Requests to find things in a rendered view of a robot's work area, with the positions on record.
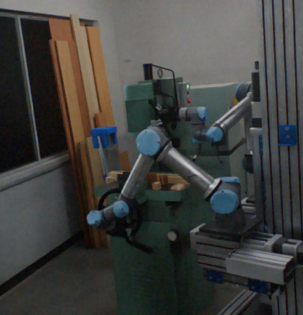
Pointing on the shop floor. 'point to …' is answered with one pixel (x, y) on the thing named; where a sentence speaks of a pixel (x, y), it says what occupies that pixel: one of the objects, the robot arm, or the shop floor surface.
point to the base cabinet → (161, 269)
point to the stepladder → (105, 138)
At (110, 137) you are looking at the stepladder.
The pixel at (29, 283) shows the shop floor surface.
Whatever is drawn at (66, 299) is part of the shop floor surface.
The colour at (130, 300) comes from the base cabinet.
